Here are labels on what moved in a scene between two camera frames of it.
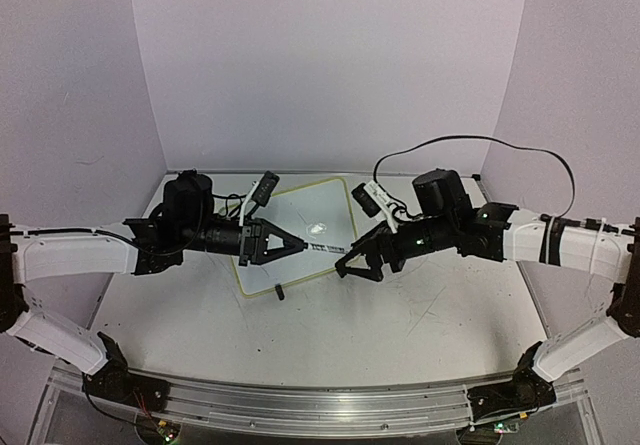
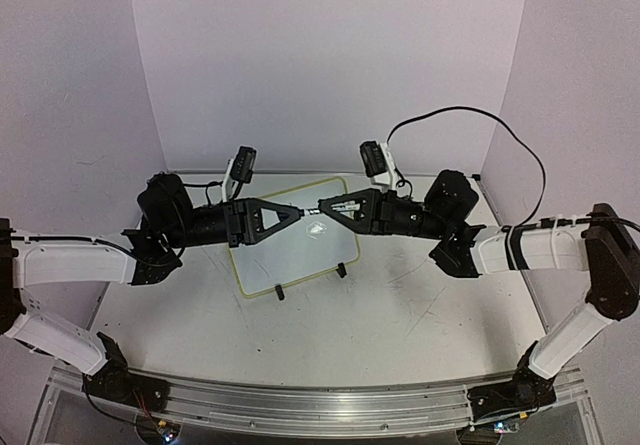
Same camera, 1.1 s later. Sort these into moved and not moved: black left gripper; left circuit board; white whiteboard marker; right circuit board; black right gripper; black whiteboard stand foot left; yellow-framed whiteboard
Moved: white whiteboard marker; black left gripper; black right gripper
Not moved: left circuit board; right circuit board; black whiteboard stand foot left; yellow-framed whiteboard
